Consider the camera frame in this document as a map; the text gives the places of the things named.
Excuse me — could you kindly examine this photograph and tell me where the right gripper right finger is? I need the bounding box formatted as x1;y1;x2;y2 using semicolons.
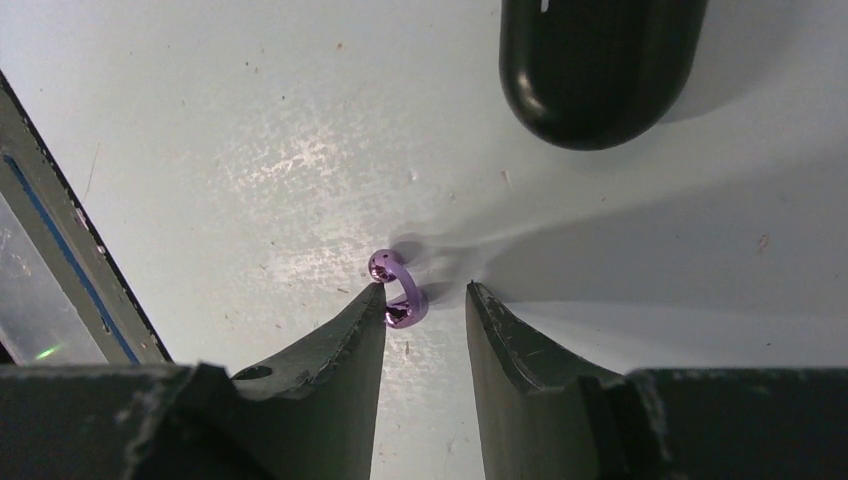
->
466;282;847;479

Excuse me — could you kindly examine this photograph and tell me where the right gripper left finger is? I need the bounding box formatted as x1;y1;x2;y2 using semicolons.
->
1;283;386;479

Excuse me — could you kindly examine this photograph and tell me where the purple earbud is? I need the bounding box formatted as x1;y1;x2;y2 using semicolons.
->
367;249;429;330

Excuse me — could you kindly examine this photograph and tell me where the aluminium frame profile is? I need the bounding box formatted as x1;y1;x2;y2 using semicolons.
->
1;79;172;365

